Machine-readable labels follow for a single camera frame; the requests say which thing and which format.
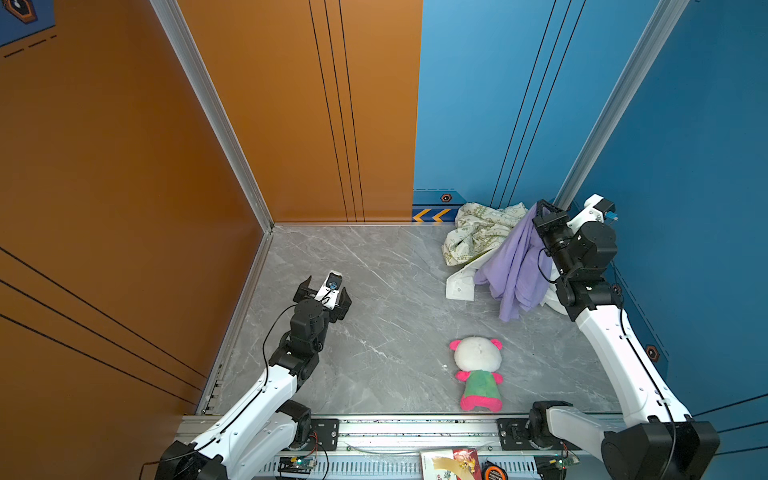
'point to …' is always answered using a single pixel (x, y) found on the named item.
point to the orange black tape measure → (491, 471)
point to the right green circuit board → (563, 462)
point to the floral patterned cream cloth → (478, 230)
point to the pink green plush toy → (479, 358)
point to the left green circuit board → (297, 464)
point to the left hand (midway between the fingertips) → (325, 281)
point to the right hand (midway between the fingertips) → (532, 198)
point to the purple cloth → (519, 272)
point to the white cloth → (461, 284)
